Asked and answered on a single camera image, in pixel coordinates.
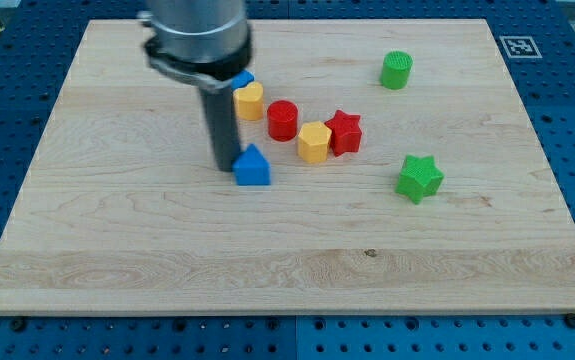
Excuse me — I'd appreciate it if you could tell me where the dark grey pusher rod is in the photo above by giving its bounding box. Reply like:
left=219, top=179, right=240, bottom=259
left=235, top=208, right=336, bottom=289
left=199, top=86, right=241, bottom=172

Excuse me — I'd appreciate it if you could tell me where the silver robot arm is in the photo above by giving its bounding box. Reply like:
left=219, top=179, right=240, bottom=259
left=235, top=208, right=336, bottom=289
left=137, top=0, right=253, bottom=172

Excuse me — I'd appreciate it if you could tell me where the red star block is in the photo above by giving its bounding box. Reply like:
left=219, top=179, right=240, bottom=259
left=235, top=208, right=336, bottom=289
left=325, top=110, right=362, bottom=157

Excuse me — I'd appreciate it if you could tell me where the green star block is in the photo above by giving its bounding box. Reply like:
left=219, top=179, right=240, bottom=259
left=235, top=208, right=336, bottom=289
left=395, top=154, right=444, bottom=204

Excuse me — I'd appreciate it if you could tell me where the yellow heart block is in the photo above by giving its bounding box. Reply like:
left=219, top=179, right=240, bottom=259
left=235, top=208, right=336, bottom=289
left=233, top=81, right=264, bottom=121

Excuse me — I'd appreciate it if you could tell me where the blue block behind rod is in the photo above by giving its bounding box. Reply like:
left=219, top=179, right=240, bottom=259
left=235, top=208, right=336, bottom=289
left=231, top=70, right=255, bottom=90

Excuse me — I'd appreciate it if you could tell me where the red cylinder block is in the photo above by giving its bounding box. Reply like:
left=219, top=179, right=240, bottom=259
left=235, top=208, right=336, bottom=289
left=267, top=100, right=298, bottom=142

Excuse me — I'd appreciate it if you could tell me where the blue triangle block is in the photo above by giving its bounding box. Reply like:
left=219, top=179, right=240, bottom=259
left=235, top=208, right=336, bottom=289
left=233, top=144, right=271, bottom=186

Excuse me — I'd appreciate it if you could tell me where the yellow hexagon block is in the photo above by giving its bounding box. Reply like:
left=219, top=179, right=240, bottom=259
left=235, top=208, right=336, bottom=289
left=297, top=121, right=332, bottom=163

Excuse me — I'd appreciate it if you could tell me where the wooden board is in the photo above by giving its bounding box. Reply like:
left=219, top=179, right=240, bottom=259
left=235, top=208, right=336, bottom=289
left=0, top=19, right=575, bottom=316

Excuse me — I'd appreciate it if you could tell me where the green cylinder block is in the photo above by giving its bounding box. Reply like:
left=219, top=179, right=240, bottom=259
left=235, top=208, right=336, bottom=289
left=380, top=50, right=413, bottom=90

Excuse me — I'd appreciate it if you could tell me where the white fiducial marker tag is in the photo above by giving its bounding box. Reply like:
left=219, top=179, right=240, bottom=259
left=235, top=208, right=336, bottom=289
left=500, top=35, right=542, bottom=59

